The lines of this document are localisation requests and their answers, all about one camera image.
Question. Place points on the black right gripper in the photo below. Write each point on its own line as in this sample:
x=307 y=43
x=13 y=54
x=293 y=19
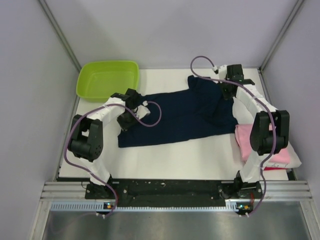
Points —
x=226 y=96

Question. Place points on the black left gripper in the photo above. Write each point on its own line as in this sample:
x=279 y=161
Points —
x=124 y=125

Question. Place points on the navy blue t shirt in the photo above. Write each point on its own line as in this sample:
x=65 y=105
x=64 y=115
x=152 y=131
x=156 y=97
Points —
x=197 y=112

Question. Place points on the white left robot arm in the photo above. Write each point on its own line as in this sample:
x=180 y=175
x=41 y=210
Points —
x=87 y=139

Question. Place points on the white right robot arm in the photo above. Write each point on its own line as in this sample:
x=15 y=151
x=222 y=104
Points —
x=269 y=133

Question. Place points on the lime green plastic basin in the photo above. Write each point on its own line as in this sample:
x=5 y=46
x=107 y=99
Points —
x=98 y=80

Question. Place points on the pink folded t shirt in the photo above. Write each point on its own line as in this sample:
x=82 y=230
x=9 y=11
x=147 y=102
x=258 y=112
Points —
x=242 y=136

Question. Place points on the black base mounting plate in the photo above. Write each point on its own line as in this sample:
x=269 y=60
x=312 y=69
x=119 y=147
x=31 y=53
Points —
x=172 y=192

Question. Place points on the red folded t shirt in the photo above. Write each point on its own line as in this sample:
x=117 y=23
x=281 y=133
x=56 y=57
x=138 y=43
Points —
x=273 y=169

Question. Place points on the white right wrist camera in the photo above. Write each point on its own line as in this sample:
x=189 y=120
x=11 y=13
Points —
x=220 y=71

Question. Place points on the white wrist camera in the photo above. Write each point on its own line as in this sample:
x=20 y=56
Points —
x=142 y=110
x=220 y=71

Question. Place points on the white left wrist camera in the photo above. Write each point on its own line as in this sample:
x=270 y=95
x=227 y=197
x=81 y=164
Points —
x=142 y=110

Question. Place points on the grey slotted cable duct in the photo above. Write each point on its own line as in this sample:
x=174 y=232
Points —
x=106 y=207

